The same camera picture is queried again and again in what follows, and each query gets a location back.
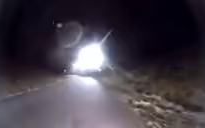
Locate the grey asphalt road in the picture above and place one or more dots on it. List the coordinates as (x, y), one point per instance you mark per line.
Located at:
(73, 103)

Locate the dark grass verge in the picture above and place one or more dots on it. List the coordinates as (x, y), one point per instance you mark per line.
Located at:
(20, 81)

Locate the grass verge with leaves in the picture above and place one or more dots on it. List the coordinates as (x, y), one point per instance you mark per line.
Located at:
(163, 96)

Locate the vehicle with bright headlights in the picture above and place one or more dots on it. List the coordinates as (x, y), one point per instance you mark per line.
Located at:
(88, 60)

